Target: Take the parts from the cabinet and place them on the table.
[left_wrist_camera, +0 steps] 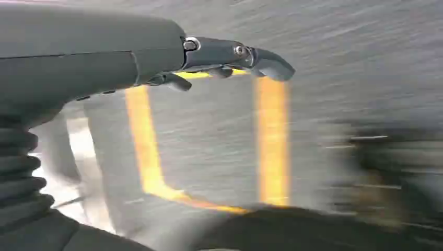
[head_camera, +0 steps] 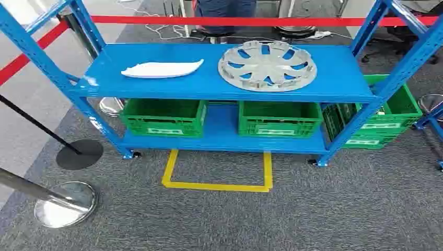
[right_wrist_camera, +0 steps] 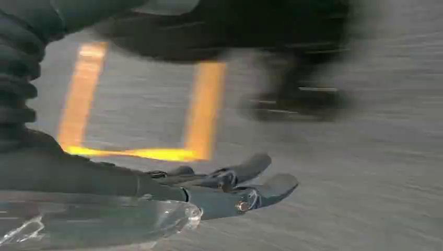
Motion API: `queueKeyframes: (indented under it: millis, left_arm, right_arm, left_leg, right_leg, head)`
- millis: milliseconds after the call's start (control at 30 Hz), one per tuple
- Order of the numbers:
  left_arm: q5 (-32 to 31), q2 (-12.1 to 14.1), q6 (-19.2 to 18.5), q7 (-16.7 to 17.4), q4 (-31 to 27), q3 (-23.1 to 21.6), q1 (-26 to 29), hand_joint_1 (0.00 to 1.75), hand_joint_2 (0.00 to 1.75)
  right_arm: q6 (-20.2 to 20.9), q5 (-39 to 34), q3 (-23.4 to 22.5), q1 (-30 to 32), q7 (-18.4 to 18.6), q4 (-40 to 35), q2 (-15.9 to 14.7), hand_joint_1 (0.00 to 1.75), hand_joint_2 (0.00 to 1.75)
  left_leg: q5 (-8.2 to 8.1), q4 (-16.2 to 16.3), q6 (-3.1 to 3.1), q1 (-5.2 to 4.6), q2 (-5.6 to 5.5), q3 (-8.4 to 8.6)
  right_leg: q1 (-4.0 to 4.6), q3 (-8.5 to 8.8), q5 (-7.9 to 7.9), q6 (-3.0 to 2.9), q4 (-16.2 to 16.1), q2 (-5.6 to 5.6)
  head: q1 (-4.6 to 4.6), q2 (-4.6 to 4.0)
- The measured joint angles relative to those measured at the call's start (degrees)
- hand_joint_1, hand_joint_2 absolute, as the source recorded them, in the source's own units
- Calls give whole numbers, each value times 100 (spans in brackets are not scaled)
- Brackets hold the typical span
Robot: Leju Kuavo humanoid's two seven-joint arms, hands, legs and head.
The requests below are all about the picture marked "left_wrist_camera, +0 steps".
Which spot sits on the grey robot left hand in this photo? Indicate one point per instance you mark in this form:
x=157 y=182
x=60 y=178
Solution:
x=86 y=52

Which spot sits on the black robot foot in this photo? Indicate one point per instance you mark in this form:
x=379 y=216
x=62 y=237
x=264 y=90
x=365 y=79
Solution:
x=391 y=156

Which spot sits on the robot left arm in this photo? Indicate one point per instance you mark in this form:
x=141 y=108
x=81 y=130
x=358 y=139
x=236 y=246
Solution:
x=17 y=166

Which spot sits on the yellow floor tape square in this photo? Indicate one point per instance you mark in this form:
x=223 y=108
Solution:
x=273 y=138

